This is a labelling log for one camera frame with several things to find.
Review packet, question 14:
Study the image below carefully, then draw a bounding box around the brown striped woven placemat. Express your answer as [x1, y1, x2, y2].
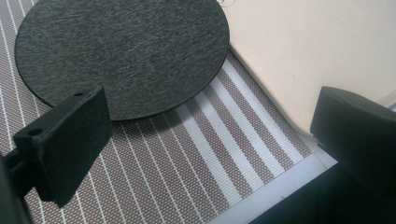
[0, 0, 313, 224]

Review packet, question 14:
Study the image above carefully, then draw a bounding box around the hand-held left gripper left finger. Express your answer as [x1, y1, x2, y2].
[12, 86, 113, 209]

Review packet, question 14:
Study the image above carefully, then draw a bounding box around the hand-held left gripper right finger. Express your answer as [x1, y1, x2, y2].
[309, 86, 396, 200]

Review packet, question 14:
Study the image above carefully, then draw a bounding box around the round dark grey felt mat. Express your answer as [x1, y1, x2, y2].
[14, 0, 231, 121]

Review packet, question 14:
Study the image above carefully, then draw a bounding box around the cream rounded board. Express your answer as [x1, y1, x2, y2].
[218, 0, 396, 136]

